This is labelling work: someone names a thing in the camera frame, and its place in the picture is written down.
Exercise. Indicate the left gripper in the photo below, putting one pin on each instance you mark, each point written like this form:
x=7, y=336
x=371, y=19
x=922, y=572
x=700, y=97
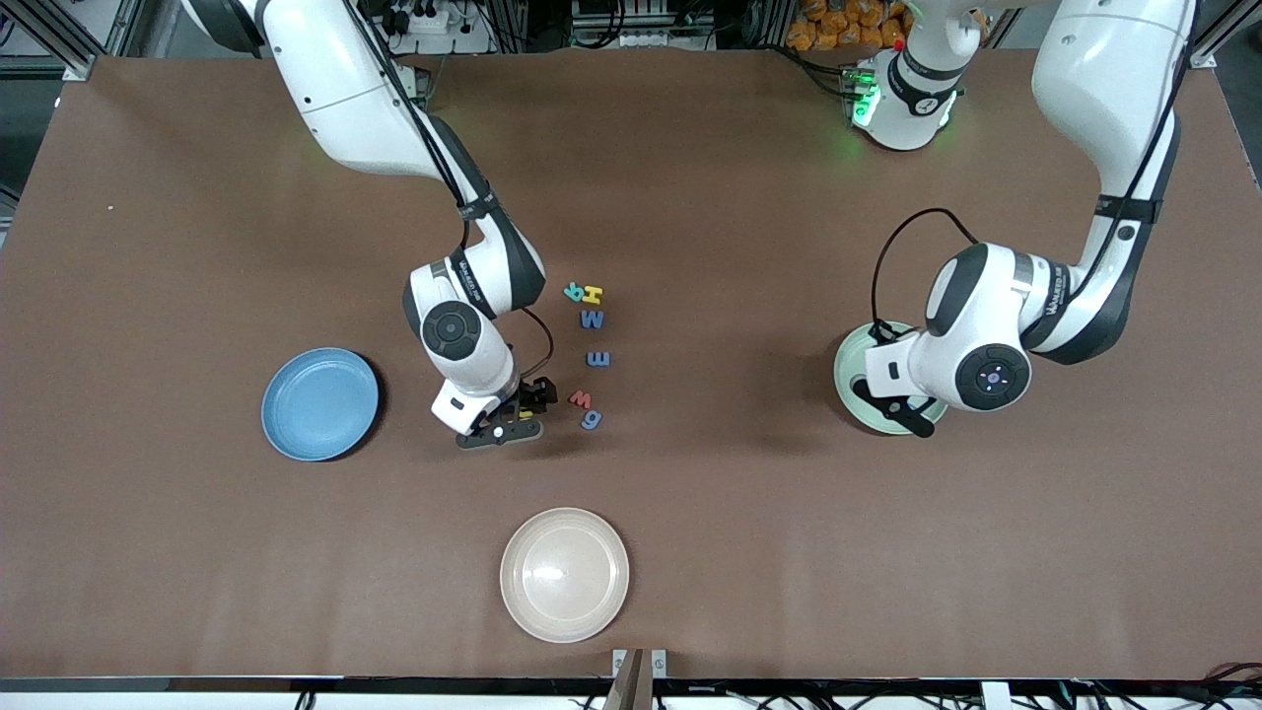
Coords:
x=880, y=332

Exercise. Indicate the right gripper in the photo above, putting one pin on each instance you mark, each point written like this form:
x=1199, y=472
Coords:
x=529, y=397

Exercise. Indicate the red letter w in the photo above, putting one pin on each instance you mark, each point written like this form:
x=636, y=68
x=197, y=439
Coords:
x=582, y=402

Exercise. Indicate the blue letter g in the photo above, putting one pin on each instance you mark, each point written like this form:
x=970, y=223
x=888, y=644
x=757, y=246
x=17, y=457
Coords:
x=598, y=422

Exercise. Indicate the blue capital letter M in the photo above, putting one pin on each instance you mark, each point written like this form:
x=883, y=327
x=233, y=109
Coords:
x=584, y=319

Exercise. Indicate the teal letter R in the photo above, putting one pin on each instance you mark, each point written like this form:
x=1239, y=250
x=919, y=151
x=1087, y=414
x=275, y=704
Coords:
x=572, y=291

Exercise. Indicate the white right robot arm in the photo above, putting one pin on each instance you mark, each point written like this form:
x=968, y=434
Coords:
x=335, y=89

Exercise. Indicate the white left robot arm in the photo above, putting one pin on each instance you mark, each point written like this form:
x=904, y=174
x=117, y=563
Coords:
x=1104, y=79

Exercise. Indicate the green plate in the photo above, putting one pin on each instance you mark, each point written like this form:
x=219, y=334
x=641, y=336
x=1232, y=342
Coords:
x=844, y=365

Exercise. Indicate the beige plate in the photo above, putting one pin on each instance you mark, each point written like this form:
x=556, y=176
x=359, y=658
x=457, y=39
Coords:
x=564, y=575

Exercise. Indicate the blue plate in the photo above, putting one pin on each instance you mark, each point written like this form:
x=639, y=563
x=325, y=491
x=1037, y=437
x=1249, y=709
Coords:
x=320, y=404

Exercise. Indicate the black table edge trim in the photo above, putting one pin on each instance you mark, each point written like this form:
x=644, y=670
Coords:
x=296, y=683

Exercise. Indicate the bag of oranges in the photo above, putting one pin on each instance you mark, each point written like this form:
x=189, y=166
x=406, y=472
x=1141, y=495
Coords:
x=838, y=30

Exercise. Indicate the white power strip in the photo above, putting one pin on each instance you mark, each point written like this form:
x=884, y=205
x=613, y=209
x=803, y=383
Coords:
x=434, y=22
x=641, y=37

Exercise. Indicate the metal table edge bracket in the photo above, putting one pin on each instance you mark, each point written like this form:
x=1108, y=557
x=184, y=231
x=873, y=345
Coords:
x=636, y=680

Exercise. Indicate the aluminium frame post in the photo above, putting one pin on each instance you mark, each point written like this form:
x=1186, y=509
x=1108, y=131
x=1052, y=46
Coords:
x=59, y=49
x=1208, y=49

